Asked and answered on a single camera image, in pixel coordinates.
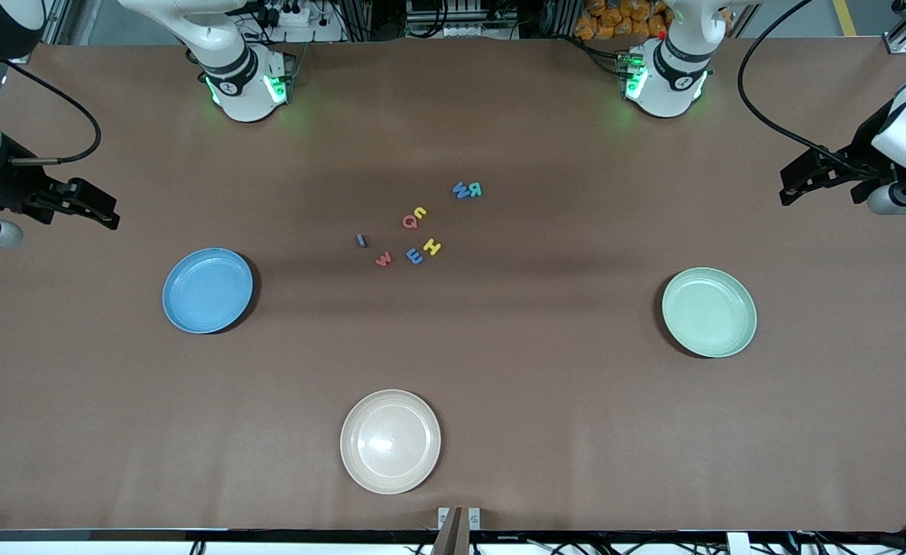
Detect pale green plate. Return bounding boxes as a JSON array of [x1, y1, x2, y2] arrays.
[[662, 267, 758, 358]]

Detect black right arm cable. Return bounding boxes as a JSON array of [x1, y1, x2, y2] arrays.
[[0, 58, 103, 167]]

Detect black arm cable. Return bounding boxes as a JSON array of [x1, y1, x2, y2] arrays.
[[736, 0, 885, 174], [0, 58, 103, 167]]

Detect blue plate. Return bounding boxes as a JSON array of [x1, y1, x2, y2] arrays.
[[162, 247, 254, 335]]

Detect brown mount post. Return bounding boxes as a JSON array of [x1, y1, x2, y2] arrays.
[[431, 506, 473, 555]]

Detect brown table cover sheet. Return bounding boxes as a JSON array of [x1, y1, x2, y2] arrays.
[[0, 37, 906, 533]]

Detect beige plate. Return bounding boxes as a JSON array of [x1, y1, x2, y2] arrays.
[[340, 389, 442, 495]]

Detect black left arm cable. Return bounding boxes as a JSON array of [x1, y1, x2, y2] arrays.
[[736, 0, 885, 174]]

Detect orange packets pile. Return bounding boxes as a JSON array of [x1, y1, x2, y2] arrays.
[[574, 0, 669, 41]]

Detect white power strip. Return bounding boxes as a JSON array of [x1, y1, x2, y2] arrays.
[[256, 0, 345, 43]]

